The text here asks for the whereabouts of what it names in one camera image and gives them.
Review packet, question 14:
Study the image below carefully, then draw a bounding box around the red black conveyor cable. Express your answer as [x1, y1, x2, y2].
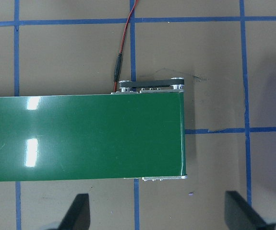
[112, 0, 140, 93]

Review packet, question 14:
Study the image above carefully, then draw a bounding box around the green conveyor belt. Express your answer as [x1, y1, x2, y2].
[0, 78, 187, 182]

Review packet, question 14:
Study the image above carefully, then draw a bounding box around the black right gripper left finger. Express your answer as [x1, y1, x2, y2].
[58, 194, 91, 230]

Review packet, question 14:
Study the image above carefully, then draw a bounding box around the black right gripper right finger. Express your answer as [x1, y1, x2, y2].
[224, 191, 271, 230]

